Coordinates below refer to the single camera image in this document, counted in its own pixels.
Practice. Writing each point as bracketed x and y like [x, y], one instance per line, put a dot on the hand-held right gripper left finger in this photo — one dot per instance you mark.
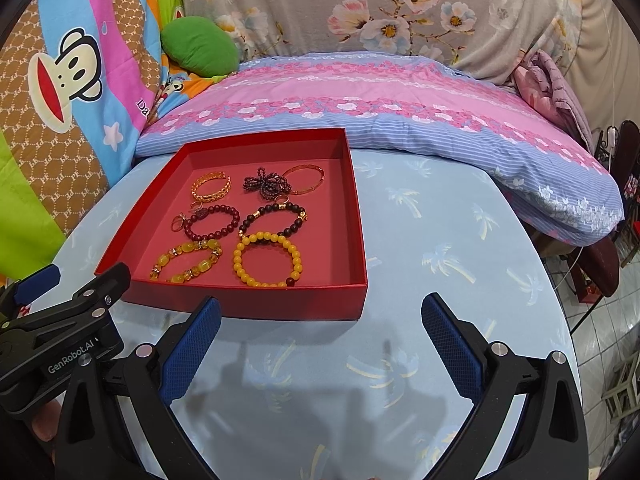
[192, 347]

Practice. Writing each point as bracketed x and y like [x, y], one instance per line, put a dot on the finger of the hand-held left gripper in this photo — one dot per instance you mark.
[112, 282]
[40, 280]

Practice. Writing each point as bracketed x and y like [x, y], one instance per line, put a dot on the dark red stool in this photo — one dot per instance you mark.
[600, 270]

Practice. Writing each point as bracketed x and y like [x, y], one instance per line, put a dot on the monkey print blanket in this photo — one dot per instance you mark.
[75, 135]

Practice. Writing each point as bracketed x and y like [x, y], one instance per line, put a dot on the light blue palm print tablecloth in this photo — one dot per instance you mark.
[410, 240]

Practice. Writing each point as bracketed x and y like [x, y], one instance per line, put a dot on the green pillow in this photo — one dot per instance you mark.
[200, 47]

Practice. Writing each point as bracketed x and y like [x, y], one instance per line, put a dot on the person's left hand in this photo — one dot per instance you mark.
[45, 425]

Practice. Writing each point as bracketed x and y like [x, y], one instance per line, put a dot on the pink quilted cloth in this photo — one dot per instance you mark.
[545, 90]

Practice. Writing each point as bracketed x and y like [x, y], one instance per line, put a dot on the grey plastic stool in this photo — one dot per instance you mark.
[625, 385]

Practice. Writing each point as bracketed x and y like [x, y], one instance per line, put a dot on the grey floral sheet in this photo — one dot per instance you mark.
[310, 0]

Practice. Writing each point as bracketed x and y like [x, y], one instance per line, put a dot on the pink and blue floral pillow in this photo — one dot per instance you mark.
[375, 110]

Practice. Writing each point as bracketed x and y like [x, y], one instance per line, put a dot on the thin gold bangle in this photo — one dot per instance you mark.
[311, 188]

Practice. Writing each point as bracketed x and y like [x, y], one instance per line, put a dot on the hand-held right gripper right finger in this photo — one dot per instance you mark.
[450, 347]

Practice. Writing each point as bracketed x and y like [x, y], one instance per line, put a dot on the red jewelry box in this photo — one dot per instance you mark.
[325, 260]

